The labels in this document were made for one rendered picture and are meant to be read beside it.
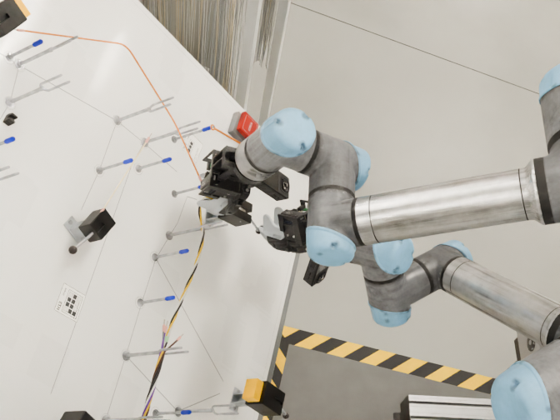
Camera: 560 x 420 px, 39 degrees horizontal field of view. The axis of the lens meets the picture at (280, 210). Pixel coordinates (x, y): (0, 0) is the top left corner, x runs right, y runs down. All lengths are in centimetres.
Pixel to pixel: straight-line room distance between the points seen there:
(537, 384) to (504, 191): 27
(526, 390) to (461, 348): 165
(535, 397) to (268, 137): 54
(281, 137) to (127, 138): 38
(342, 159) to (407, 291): 33
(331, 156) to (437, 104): 212
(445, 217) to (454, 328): 170
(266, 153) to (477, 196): 33
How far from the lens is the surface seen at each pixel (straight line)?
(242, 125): 170
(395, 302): 147
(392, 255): 139
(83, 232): 131
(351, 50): 344
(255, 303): 168
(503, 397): 120
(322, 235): 119
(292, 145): 121
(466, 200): 115
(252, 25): 205
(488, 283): 143
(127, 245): 143
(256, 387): 152
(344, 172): 125
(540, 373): 119
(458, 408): 248
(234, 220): 155
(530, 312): 136
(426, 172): 313
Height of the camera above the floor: 246
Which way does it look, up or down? 58 degrees down
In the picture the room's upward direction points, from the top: 14 degrees clockwise
